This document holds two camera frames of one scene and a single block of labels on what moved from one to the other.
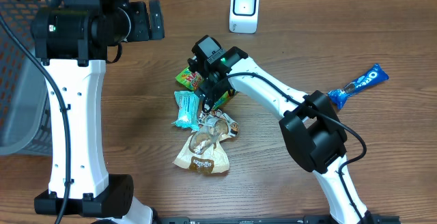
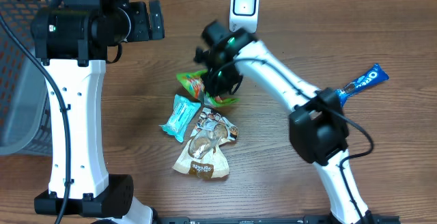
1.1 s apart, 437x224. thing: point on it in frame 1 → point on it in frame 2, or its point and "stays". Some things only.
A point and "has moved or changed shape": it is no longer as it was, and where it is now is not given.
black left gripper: [138, 9] stays
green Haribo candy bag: [194, 79] has moved or changed shape
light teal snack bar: [188, 106] → [183, 110]
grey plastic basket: [24, 123] stays
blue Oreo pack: [376, 76] stays
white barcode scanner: [244, 10] stays
